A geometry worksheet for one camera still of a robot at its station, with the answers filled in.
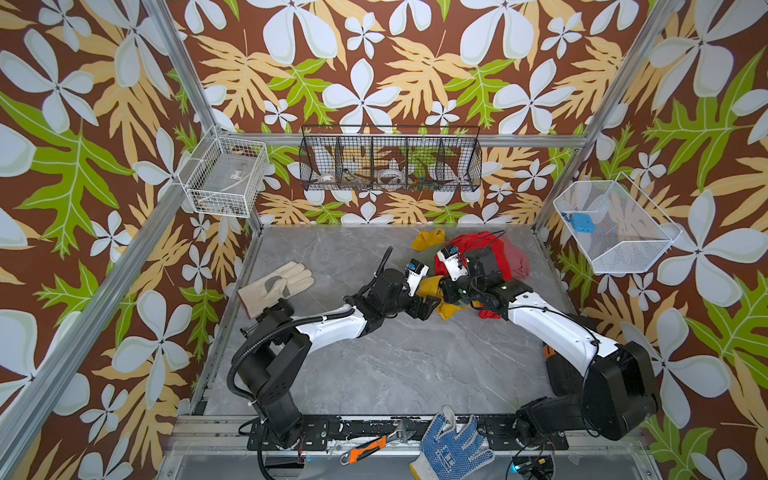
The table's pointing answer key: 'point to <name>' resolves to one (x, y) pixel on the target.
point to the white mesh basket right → (630, 232)
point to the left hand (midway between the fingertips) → (429, 289)
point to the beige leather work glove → (263, 293)
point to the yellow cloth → (429, 288)
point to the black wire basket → (390, 157)
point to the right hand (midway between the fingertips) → (436, 280)
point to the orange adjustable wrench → (403, 434)
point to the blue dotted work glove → (449, 452)
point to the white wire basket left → (224, 175)
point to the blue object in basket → (582, 223)
